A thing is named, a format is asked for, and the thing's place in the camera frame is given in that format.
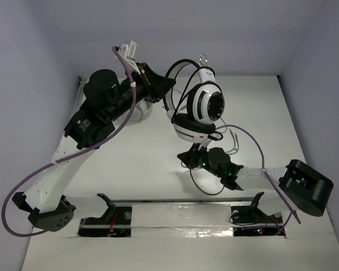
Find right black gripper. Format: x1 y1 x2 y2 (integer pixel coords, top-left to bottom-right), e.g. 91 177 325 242
177 142 223 178

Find black white headphones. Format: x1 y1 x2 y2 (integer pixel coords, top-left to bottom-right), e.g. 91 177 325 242
163 59 225 144

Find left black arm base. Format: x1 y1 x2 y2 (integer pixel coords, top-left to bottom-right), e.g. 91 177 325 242
77 193 132 238

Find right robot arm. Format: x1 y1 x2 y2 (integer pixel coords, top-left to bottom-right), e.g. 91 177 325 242
177 146 334 222

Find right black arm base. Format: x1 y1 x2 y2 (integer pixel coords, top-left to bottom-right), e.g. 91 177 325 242
229 192 285 237

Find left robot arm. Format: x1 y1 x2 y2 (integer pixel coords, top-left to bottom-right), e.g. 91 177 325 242
12 63 176 232

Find grey white headphones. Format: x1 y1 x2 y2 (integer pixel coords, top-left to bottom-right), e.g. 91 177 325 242
114 100 153 124

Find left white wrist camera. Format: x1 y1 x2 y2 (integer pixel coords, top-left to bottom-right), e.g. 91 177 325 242
115 40 139 73

